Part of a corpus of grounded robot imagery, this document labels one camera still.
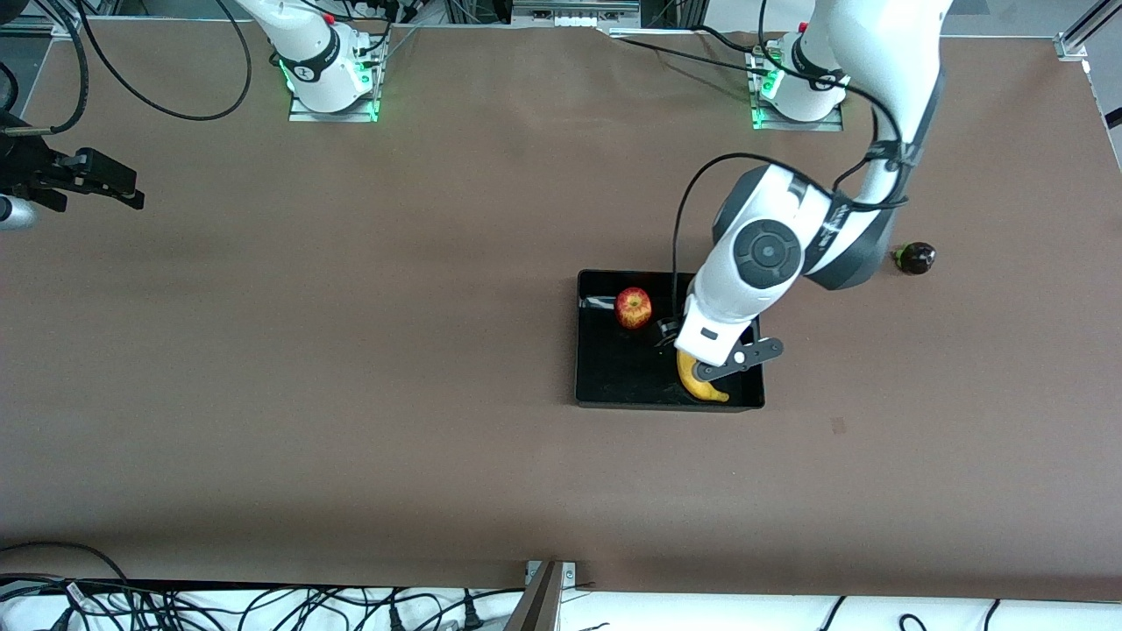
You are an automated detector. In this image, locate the dark purple mangosteen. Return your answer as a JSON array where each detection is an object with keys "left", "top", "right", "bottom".
[{"left": 891, "top": 242, "right": 937, "bottom": 276}]

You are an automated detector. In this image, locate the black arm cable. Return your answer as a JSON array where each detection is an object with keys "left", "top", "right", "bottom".
[
  {"left": 671, "top": 0, "right": 913, "bottom": 325},
  {"left": 0, "top": 0, "right": 255, "bottom": 137}
]

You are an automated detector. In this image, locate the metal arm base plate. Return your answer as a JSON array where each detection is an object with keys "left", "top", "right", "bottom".
[
  {"left": 750, "top": 44, "right": 845, "bottom": 132},
  {"left": 288, "top": 35, "right": 387, "bottom": 124}
]

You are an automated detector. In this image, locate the black plastic box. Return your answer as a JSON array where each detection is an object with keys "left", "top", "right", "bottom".
[{"left": 576, "top": 270, "right": 765, "bottom": 411}]

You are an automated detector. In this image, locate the red yellow apple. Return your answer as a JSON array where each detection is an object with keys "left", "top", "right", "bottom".
[{"left": 614, "top": 287, "right": 654, "bottom": 330}]

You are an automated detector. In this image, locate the aluminium frame profile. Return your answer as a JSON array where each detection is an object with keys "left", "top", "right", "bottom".
[
  {"left": 0, "top": 16, "right": 84, "bottom": 38},
  {"left": 1055, "top": 0, "right": 1122, "bottom": 62}
]

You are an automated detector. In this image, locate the silver power strip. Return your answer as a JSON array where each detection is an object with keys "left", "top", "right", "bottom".
[{"left": 511, "top": 0, "right": 643, "bottom": 32}]

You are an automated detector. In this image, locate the metal camera mast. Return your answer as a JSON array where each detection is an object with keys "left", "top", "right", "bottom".
[{"left": 504, "top": 561, "right": 564, "bottom": 631}]

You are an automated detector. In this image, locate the black base supply cable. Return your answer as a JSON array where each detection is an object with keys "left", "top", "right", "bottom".
[{"left": 611, "top": 35, "right": 774, "bottom": 78}]

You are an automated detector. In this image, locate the black looped floor cable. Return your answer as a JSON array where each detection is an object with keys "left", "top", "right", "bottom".
[{"left": 0, "top": 541, "right": 131, "bottom": 586}]

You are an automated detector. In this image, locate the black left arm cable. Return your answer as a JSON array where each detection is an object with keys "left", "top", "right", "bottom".
[{"left": 671, "top": 0, "right": 913, "bottom": 325}]

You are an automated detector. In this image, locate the yellow banana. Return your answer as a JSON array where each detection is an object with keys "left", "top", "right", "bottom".
[{"left": 677, "top": 349, "right": 730, "bottom": 404}]

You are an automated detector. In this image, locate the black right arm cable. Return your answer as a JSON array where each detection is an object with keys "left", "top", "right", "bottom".
[{"left": 0, "top": 0, "right": 255, "bottom": 137}]

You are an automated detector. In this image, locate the brown table cover sheet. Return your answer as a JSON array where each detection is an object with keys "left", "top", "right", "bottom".
[{"left": 0, "top": 19, "right": 1122, "bottom": 604}]

